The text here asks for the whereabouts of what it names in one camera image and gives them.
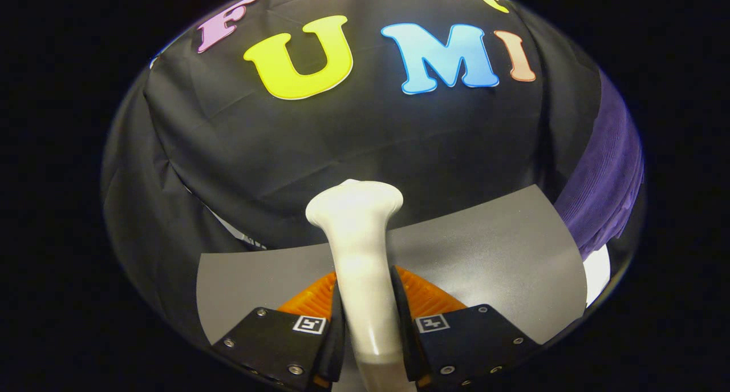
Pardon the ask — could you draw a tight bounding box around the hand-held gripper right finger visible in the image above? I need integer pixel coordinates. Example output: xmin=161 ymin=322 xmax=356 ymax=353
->
xmin=391 ymin=265 xmax=541 ymax=390

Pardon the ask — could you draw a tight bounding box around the black backdrop cloth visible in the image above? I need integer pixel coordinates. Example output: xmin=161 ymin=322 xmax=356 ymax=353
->
xmin=102 ymin=0 xmax=605 ymax=347

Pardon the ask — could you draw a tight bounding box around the white garment steamer head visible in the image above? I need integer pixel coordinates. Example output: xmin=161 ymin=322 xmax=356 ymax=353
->
xmin=306 ymin=179 xmax=420 ymax=392

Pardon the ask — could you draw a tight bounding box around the white flat panel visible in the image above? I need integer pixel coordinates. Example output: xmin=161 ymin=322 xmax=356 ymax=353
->
xmin=583 ymin=245 xmax=611 ymax=307

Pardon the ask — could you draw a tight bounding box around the purple corduroy jacket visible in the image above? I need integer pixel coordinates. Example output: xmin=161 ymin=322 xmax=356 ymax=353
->
xmin=554 ymin=70 xmax=645 ymax=261

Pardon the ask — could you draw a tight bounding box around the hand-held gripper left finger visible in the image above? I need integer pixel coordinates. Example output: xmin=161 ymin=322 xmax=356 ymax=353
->
xmin=211 ymin=271 xmax=346 ymax=391

